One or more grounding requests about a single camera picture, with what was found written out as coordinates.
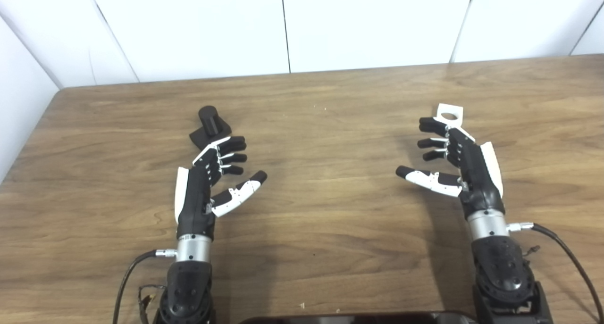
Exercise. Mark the white square piece with hole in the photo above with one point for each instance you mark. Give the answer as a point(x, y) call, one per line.
point(443, 111)

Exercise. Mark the black and white right hand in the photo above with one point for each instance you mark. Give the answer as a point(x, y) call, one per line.
point(476, 173)

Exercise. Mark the black and white left hand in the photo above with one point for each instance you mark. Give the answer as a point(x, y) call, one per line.
point(194, 196)

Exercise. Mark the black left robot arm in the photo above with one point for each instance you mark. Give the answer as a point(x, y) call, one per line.
point(188, 286)

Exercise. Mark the black peg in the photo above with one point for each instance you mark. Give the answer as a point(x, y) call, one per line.
point(210, 121)

